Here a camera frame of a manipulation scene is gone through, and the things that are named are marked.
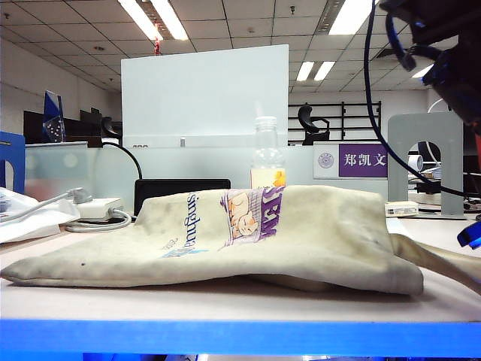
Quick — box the frosted glass desk partition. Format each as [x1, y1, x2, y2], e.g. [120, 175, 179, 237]
[24, 141, 389, 204]

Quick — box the grey plug with cable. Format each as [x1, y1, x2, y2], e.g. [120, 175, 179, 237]
[0, 187, 93, 225]

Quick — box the small cream cardboard box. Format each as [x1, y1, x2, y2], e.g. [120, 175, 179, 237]
[385, 201, 420, 218]

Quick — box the white plastic bag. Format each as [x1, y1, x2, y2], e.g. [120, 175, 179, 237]
[0, 187, 82, 244]

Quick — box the beige printed canvas tote bag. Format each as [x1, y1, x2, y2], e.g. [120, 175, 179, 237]
[0, 184, 481, 296]

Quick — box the grey metal bookend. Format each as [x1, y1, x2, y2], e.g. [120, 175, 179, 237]
[386, 111, 465, 220]

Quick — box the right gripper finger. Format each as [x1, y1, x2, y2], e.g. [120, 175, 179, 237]
[457, 220, 481, 250]

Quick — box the white power strip cable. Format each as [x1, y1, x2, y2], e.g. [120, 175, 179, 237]
[62, 208, 132, 232]

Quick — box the white board panel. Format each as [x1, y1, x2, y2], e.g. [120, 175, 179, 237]
[120, 44, 289, 150]

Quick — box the thin white cable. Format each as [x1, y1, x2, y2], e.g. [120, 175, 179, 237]
[427, 97, 450, 114]

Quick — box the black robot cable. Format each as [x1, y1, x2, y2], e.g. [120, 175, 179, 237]
[363, 0, 469, 197]

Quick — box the thick black cable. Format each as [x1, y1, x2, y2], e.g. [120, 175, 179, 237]
[101, 141, 144, 181]

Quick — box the ceiling fluorescent light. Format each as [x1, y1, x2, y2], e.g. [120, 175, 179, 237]
[328, 0, 380, 35]
[118, 0, 189, 41]
[296, 61, 336, 82]
[411, 63, 435, 79]

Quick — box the blue crystal trophy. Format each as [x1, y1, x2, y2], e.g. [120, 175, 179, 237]
[41, 89, 66, 144]

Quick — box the black metal shelf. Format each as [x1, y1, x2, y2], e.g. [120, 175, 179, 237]
[287, 100, 383, 144]

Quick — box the blue front rail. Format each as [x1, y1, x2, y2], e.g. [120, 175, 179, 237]
[0, 319, 481, 358]

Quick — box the black desk cable box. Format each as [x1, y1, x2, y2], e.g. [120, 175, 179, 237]
[134, 178, 232, 216]

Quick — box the blue metal bookend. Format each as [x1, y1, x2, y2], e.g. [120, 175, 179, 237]
[0, 130, 26, 195]

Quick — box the purple white name sign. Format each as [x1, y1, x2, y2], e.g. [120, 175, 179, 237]
[313, 141, 389, 180]

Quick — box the white power strip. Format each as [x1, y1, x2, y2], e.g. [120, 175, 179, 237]
[74, 198, 125, 220]

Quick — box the clear plastic drink bottle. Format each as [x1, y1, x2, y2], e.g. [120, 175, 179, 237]
[250, 115, 286, 189]

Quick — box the black office chair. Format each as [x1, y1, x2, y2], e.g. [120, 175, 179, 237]
[297, 105, 331, 147]

